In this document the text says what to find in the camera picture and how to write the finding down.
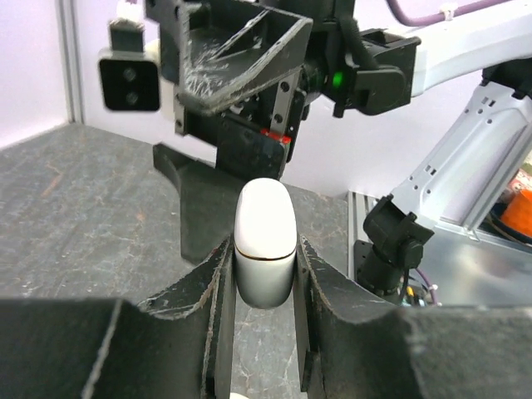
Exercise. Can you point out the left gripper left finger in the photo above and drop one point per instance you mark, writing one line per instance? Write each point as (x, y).
(176, 344)

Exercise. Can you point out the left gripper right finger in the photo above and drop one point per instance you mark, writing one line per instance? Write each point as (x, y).
(353, 344)

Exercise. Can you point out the white earbud charging case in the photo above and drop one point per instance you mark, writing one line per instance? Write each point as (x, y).
(265, 240)

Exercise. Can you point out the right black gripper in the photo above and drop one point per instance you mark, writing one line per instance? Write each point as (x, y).
(243, 75)

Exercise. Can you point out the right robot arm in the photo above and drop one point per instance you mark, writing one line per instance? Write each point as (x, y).
(381, 71)

